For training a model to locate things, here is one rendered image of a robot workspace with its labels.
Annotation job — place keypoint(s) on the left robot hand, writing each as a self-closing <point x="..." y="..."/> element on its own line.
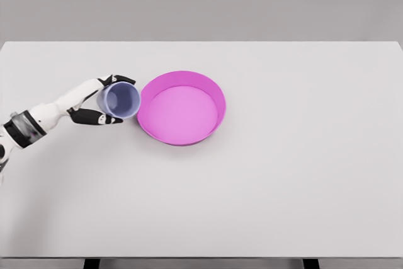
<point x="79" y="93"/>

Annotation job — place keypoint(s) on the pale blue cup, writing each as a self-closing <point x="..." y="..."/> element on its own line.
<point x="121" y="100"/>

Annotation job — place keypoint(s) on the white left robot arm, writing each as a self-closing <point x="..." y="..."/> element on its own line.
<point x="28" y="124"/>

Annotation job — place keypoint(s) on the pink round plate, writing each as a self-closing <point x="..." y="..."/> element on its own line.
<point x="182" y="111"/>

